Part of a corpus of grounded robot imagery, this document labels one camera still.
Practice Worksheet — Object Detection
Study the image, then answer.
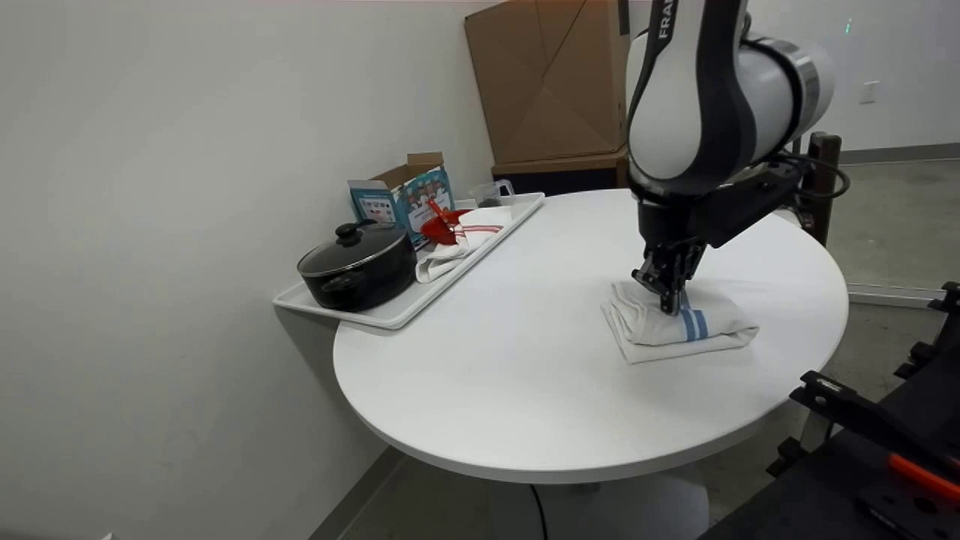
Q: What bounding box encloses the red star-shaped object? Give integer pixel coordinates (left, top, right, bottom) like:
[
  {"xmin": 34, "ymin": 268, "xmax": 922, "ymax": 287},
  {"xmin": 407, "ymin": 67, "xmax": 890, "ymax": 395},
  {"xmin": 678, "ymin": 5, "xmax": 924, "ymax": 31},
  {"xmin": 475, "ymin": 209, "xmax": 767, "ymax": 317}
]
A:
[{"xmin": 418, "ymin": 203, "xmax": 471, "ymax": 249}]

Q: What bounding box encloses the white rectangular tray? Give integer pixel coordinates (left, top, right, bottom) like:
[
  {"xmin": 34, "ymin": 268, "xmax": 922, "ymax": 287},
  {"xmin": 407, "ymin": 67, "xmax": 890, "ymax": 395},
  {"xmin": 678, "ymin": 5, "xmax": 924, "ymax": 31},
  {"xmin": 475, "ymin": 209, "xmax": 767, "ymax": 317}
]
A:
[{"xmin": 271, "ymin": 188, "xmax": 549, "ymax": 334}]

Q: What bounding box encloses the dark wooden chair post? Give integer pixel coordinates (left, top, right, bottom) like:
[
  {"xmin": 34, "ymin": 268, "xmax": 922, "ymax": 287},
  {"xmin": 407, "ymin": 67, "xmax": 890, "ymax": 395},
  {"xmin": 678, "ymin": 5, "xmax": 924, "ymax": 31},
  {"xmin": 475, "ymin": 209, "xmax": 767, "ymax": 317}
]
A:
[{"xmin": 798, "ymin": 128, "xmax": 843, "ymax": 249}]

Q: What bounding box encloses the black clamp with orange handle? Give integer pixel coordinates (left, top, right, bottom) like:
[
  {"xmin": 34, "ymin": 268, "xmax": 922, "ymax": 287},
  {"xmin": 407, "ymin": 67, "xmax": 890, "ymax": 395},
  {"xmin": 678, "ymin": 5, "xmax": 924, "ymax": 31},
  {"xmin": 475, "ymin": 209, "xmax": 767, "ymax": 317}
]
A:
[{"xmin": 790, "ymin": 368, "xmax": 960, "ymax": 508}]

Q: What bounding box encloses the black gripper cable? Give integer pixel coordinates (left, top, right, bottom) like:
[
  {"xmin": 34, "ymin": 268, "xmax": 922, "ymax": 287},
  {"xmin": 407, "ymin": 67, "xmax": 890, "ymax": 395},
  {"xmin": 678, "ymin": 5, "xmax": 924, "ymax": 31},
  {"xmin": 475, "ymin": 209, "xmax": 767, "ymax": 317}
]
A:
[{"xmin": 792, "ymin": 152, "xmax": 853, "ymax": 206}]

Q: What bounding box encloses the dark wooden stand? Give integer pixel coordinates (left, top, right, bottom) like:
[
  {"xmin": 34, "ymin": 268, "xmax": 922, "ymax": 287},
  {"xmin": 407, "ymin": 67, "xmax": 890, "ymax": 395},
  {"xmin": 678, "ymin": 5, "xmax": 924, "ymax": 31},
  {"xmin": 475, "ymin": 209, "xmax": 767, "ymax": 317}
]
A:
[{"xmin": 488, "ymin": 139, "xmax": 635, "ymax": 195}]

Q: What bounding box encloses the white cloth with blue stripes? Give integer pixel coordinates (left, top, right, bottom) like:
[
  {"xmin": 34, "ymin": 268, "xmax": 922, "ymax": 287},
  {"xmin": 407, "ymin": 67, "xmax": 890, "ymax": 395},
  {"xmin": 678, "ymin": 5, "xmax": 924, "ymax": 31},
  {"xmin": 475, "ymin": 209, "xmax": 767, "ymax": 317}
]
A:
[{"xmin": 600, "ymin": 275, "xmax": 763, "ymax": 365}]

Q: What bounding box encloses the open blue printed cardboard box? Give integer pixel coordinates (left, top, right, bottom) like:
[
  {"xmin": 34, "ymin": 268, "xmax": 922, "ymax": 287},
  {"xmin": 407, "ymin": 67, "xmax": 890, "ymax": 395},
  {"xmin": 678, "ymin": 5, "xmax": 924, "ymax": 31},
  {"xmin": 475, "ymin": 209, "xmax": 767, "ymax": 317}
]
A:
[{"xmin": 348, "ymin": 149, "xmax": 455, "ymax": 253}]

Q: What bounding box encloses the large brown cardboard box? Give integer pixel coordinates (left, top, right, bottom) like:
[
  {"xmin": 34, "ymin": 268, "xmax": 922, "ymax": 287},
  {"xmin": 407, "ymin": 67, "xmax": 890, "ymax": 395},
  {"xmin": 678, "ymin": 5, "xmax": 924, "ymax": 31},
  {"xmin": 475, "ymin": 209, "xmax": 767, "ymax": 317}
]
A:
[{"xmin": 461, "ymin": 0, "xmax": 635, "ymax": 177}]

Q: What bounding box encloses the black pot with lid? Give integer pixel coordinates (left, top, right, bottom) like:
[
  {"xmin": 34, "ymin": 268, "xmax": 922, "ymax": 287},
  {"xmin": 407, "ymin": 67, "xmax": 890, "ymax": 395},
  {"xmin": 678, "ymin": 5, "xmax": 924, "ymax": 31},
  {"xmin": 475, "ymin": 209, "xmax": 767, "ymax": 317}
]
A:
[{"xmin": 295, "ymin": 218, "xmax": 420, "ymax": 315}]

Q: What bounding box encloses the white cloth with red stripes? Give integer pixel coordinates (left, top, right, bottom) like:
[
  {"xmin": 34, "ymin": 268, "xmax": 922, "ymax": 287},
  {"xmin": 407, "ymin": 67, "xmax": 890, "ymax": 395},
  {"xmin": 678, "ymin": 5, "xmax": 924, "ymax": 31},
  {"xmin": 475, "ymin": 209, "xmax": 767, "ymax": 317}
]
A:
[{"xmin": 413, "ymin": 203, "xmax": 516, "ymax": 286}]

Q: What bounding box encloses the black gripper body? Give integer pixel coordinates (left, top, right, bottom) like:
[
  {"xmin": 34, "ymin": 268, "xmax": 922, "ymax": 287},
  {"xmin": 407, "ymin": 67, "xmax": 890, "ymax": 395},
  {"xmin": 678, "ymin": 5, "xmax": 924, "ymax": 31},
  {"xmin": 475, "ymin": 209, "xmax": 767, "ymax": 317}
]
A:
[{"xmin": 627, "ymin": 224, "xmax": 714, "ymax": 295}]

